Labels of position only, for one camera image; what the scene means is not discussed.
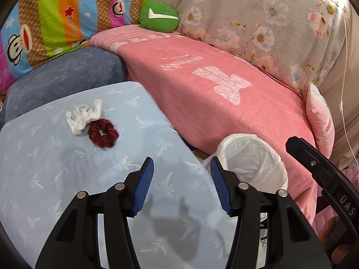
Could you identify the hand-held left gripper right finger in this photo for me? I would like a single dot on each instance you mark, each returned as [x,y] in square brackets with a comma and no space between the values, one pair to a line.
[220,185]

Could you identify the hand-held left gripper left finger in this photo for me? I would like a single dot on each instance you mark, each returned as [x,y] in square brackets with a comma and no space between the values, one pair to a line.
[143,185]

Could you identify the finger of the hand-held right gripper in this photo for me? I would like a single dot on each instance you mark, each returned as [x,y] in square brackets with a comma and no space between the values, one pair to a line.
[305,152]

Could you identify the white lined waste bin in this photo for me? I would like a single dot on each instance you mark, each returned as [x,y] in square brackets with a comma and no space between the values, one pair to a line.
[252,159]

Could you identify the pink quilted cloth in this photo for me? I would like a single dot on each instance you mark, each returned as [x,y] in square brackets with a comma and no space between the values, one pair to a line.
[322,218]

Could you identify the pink cartoon pillow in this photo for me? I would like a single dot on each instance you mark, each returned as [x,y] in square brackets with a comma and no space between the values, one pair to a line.
[319,117]

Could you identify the dark red velvet scrunchie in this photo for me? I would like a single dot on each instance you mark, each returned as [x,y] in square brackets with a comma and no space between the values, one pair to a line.
[94,134]

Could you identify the light blue palm-print tablecloth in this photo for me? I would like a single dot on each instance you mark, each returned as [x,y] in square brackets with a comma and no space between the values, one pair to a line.
[70,159]

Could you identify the pink printed blanket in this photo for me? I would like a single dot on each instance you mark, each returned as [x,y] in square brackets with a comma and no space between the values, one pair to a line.
[182,89]

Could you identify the blue-grey velvet cushion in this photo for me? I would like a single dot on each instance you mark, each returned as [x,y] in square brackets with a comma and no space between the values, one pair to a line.
[70,70]

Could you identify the grey floral blanket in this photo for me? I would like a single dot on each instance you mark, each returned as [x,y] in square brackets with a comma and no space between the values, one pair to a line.
[238,11]

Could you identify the green round cushion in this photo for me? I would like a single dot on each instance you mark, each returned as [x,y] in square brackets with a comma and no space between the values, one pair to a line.
[157,22]

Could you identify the striped monkey print quilt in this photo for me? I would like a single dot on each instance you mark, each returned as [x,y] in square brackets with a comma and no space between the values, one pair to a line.
[56,19]

